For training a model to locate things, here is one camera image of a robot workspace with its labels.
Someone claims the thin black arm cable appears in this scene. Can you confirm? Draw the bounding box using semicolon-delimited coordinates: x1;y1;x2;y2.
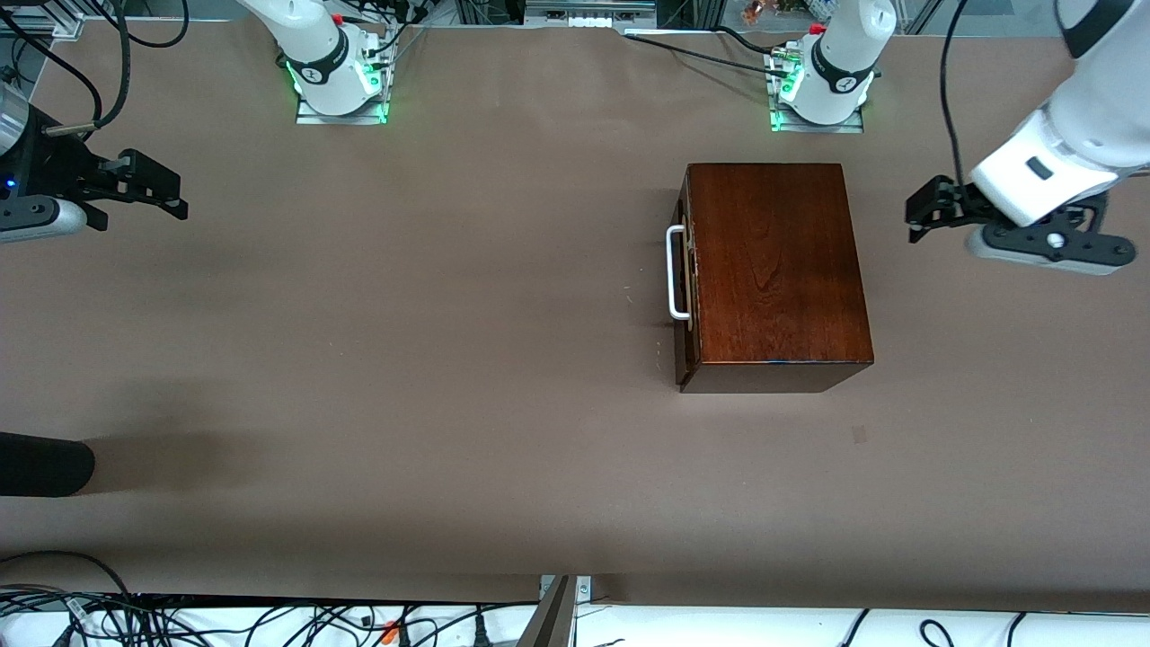
0;9;102;123

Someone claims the aluminium arm base plate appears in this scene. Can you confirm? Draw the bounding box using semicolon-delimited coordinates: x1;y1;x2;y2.
295;36;389;125
768;49;865;134

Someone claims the black hanging cable loop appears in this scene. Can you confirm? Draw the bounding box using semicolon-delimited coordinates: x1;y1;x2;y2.
117;0;190;49

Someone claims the aluminium frame profile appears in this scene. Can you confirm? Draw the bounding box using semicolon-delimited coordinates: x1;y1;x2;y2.
0;4;86;39

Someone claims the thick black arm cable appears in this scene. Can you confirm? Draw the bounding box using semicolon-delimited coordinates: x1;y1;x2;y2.
90;0;132;132

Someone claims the long black table cable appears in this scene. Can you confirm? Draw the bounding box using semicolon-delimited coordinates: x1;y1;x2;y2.
624;34;796;80

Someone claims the black arched floor cable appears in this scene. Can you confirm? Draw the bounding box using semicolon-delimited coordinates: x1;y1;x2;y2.
0;549;136;601

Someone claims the dark brown wooden cabinet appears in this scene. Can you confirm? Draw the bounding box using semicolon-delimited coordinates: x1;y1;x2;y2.
679;163;874;394

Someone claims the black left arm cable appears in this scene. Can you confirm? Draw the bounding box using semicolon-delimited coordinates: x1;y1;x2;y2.
940;0;973;185

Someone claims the wooden drawer with white handle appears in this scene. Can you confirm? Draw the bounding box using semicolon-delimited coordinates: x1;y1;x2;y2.
666;173;700;386

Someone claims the aluminium post with bracket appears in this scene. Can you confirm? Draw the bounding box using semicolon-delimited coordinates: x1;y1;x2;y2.
519;575;592;647

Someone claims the short black table cable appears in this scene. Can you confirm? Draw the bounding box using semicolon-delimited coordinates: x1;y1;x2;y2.
714;25;805;59

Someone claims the black cylindrical object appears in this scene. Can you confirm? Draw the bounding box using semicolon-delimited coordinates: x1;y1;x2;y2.
0;431;96;498

